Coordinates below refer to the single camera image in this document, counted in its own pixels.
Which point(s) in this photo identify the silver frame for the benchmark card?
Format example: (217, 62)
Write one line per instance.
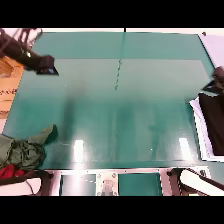
(106, 183)

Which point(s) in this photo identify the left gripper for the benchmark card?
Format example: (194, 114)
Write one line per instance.
(46, 65)

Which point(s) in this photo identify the red garment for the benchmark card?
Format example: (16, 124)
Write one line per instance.
(10, 171)

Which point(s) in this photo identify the cardboard box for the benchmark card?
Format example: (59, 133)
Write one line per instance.
(8, 86)

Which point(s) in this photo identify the green garment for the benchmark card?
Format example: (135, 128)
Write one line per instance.
(23, 150)

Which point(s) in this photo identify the dark brown garment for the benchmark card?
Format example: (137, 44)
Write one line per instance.
(215, 123)

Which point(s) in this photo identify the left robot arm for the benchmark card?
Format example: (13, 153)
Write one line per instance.
(20, 51)

